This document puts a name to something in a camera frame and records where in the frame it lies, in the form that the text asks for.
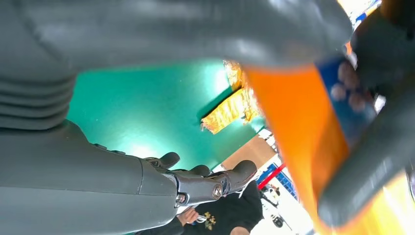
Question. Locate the red barrier bar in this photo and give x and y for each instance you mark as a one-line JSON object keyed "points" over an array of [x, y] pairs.
{"points": [[270, 176]]}

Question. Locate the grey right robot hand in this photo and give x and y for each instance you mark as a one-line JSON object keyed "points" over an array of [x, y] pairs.
{"points": [[162, 29]]}

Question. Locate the yellow tape mat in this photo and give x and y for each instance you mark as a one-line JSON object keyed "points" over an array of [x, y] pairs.
{"points": [[230, 110]]}

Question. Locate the brown cardboard box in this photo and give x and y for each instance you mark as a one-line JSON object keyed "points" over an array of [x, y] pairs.
{"points": [[251, 152]]}

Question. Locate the person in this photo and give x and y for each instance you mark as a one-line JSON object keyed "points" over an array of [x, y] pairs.
{"points": [[227, 211]]}

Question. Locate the blue metal rack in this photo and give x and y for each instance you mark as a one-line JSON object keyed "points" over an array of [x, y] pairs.
{"points": [[285, 180]]}

